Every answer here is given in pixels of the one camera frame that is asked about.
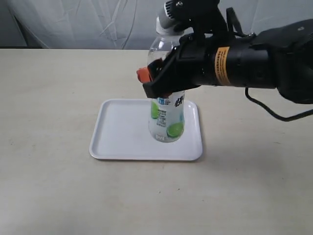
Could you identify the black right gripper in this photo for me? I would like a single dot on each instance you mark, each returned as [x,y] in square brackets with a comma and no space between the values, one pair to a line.
[193,67]

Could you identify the clear lime drink bottle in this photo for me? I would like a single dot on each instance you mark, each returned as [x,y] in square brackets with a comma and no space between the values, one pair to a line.
[166,123]

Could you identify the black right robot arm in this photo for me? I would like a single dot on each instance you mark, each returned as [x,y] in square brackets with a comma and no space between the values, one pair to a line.
[278,58]

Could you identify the white plastic tray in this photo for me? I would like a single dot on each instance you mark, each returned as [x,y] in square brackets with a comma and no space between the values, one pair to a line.
[121,133]

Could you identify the white backdrop cloth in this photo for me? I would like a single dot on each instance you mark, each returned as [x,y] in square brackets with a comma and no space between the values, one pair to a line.
[121,24]

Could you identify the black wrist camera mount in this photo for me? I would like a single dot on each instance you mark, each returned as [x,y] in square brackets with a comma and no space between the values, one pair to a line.
[203,16]

